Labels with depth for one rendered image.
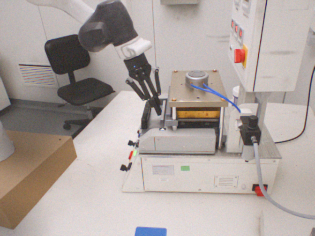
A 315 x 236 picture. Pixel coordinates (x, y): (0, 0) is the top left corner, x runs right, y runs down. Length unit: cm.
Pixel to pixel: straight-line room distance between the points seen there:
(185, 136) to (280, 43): 37
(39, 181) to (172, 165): 49
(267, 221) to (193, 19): 185
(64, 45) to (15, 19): 78
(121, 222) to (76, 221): 15
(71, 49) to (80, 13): 172
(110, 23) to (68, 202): 64
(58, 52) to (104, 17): 182
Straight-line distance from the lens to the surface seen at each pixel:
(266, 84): 78
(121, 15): 84
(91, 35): 86
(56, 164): 111
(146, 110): 96
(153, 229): 89
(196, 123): 90
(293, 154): 125
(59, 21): 294
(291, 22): 74
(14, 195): 99
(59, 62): 263
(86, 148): 127
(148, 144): 85
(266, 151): 92
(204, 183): 95
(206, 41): 242
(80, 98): 243
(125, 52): 85
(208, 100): 80
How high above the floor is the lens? 147
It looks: 30 degrees down
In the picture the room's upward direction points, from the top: 3 degrees counter-clockwise
